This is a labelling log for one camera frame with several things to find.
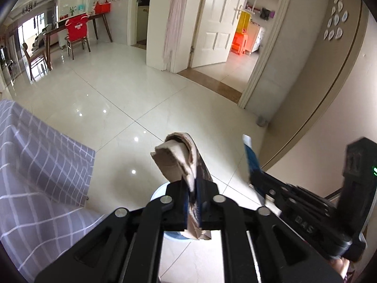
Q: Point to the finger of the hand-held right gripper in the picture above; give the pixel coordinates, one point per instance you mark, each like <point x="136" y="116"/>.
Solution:
<point x="252" y="159"/>

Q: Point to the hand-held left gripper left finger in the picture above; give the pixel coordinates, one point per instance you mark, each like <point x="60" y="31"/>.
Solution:
<point x="185" y="209"/>

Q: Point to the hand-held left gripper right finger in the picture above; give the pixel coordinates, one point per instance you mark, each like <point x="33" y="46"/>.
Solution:
<point x="198" y="203"/>

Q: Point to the pale blue trash bin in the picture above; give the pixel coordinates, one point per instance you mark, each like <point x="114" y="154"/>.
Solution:
<point x="159" y="192"/>

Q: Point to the brown paper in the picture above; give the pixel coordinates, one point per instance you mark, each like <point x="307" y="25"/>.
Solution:
<point x="173" y="159"/>

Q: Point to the person's right hand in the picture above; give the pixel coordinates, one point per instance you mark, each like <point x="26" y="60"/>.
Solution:
<point x="343" y="269"/>

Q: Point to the grey door stopper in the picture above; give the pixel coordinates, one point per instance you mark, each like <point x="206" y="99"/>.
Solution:
<point x="261" y="121"/>

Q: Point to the orange plastic stool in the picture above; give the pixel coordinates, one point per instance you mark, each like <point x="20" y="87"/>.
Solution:
<point x="240" y="42"/>

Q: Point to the yellow cabinet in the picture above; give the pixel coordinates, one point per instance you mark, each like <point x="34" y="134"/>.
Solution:
<point x="244" y="22"/>

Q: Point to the white panel door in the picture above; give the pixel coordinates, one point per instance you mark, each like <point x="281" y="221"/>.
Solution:
<point x="218" y="20"/>

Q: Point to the grey checked tablecloth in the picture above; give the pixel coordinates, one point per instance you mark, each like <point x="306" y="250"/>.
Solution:
<point x="44" y="168"/>

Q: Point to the pink hanging curtain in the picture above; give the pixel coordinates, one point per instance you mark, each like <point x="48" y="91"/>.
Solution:
<point x="175" y="20"/>

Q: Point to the cluster of white leaf decals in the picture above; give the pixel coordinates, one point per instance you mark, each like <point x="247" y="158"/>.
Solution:
<point x="344" y="15"/>

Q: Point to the wooden chair with red cover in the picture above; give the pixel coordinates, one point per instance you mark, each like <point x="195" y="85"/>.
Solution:
<point x="77" y="28"/>

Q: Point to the red bag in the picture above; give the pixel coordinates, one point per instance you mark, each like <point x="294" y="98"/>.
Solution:
<point x="102" y="7"/>

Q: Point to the bare wooden chair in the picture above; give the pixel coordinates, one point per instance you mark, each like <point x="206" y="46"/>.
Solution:
<point x="28" y="54"/>

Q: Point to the long wooden table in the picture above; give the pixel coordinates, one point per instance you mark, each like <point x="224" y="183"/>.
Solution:
<point x="56" y="30"/>

